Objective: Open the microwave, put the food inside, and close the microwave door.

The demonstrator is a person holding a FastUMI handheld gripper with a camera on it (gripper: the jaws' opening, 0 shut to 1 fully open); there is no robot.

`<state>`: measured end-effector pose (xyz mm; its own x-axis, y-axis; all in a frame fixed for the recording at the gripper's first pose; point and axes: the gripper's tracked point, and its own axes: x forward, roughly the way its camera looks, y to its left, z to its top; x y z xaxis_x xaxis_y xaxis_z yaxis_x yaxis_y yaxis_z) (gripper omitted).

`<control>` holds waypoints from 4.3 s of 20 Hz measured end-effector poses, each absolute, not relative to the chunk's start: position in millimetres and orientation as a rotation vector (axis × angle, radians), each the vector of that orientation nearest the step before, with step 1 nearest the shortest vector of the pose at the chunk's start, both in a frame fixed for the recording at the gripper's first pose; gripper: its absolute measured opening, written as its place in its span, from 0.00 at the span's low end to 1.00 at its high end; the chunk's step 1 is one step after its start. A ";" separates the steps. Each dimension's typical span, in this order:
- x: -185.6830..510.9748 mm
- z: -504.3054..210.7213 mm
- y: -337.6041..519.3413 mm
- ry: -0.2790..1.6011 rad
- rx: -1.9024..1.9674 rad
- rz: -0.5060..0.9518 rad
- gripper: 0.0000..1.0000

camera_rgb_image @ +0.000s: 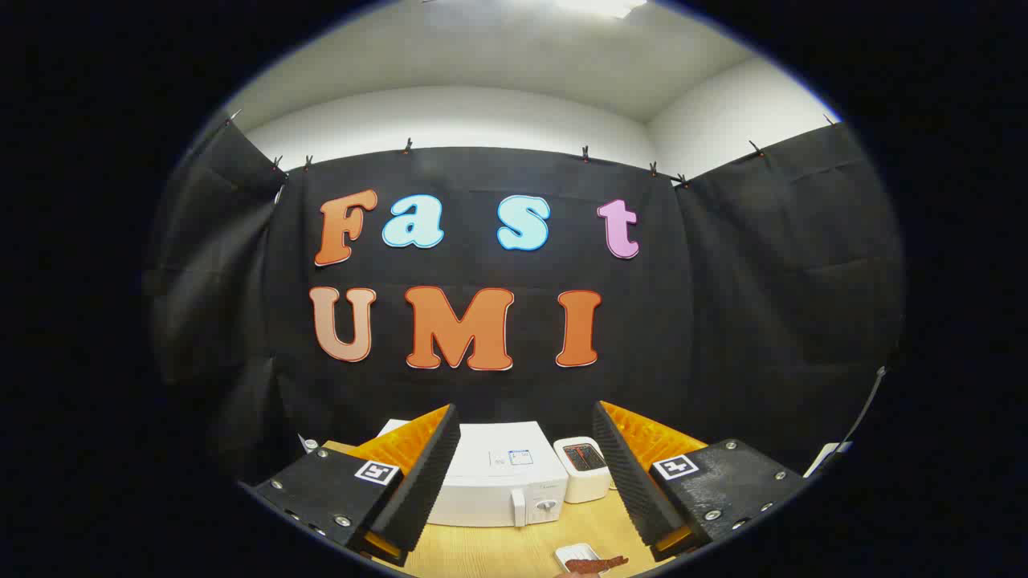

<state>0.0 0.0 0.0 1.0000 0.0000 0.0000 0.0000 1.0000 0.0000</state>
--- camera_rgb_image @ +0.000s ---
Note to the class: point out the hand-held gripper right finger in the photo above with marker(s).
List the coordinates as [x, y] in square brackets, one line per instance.
[634, 490]

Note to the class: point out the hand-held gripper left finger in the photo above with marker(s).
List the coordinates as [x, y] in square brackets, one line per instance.
[426, 482]

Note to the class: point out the white microwave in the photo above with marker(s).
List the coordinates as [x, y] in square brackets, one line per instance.
[498, 482]

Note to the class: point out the brown meat piece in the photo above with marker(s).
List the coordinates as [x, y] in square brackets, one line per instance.
[598, 565]

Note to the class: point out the cream toaster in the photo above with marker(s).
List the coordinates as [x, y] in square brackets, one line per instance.
[585, 482]

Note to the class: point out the white foam tray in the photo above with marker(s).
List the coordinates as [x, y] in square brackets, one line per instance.
[572, 551]

